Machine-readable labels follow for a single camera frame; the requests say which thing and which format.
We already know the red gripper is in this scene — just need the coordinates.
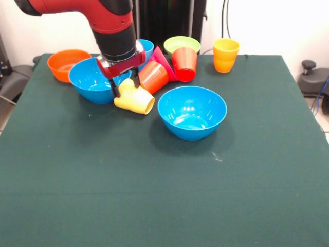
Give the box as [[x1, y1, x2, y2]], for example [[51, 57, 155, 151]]
[[96, 41, 147, 98]]

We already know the yellow cup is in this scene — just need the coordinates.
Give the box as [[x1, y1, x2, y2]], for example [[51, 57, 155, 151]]
[[114, 78, 156, 115]]

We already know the large blue bowl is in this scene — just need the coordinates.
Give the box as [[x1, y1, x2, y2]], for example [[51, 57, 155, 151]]
[[68, 57, 129, 105], [157, 85, 228, 142]]

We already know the pink bowl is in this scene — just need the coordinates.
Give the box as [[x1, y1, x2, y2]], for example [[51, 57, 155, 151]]
[[149, 46, 178, 82]]

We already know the red cup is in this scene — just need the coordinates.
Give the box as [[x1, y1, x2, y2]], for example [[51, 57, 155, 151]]
[[171, 47, 198, 83]]

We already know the green bowl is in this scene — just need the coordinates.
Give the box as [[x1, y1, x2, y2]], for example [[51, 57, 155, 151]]
[[163, 36, 202, 55]]

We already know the blue cup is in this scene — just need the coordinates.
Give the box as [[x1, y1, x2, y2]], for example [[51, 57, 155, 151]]
[[137, 39, 155, 70]]

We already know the orange bowl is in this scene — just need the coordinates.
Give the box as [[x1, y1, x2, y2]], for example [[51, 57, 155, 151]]
[[47, 49, 93, 83]]

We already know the dark green tablecloth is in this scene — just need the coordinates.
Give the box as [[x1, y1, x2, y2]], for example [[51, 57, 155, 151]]
[[0, 52, 329, 247]]

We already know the light orange cup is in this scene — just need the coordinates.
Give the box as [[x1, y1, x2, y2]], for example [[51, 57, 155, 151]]
[[212, 38, 240, 74]]

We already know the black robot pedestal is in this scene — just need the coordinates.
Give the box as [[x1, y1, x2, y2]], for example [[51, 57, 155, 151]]
[[132, 0, 209, 55]]

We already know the grey pedestal foot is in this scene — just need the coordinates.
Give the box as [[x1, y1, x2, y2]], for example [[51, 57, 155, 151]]
[[298, 60, 329, 97], [0, 55, 42, 103]]

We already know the black hanging cable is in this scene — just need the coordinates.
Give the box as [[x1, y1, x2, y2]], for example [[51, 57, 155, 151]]
[[221, 0, 233, 39]]

